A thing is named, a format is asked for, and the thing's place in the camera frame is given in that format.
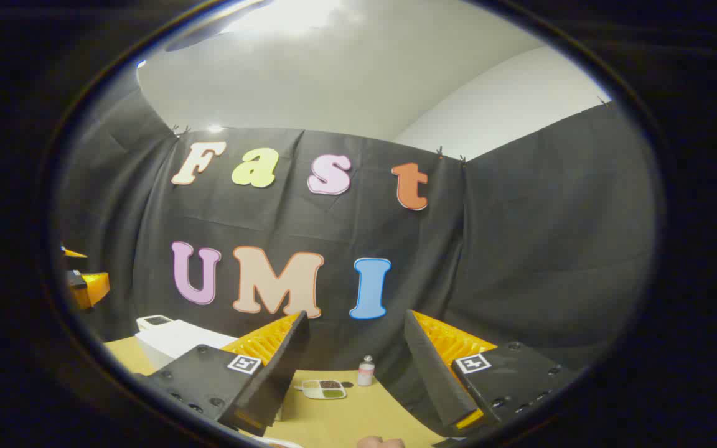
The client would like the white toaster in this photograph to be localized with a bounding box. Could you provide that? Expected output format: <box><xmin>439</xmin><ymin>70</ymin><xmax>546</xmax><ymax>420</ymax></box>
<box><xmin>136</xmin><ymin>315</ymin><xmax>174</xmax><ymax>332</ymax></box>

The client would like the white divided seasoning dish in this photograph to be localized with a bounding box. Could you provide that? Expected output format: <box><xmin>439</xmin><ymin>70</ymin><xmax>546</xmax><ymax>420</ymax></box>
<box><xmin>301</xmin><ymin>379</ymin><xmax>347</xmax><ymax>400</ymax></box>

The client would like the white microwave oven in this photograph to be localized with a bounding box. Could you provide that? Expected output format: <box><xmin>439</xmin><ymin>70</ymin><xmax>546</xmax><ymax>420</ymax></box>
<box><xmin>135</xmin><ymin>319</ymin><xmax>284</xmax><ymax>422</ymax></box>

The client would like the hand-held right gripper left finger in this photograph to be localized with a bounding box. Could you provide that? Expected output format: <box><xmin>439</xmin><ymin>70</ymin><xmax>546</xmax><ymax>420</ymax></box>
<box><xmin>134</xmin><ymin>311</ymin><xmax>309</xmax><ymax>437</ymax></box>

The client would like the black backdrop cloth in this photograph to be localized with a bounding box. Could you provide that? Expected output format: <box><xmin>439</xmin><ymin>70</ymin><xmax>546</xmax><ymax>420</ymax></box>
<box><xmin>54</xmin><ymin>81</ymin><xmax>663</xmax><ymax>431</ymax></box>

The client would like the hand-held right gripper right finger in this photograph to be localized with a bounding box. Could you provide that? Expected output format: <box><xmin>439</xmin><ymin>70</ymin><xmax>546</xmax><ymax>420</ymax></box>
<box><xmin>403</xmin><ymin>309</ymin><xmax>584</xmax><ymax>431</ymax></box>

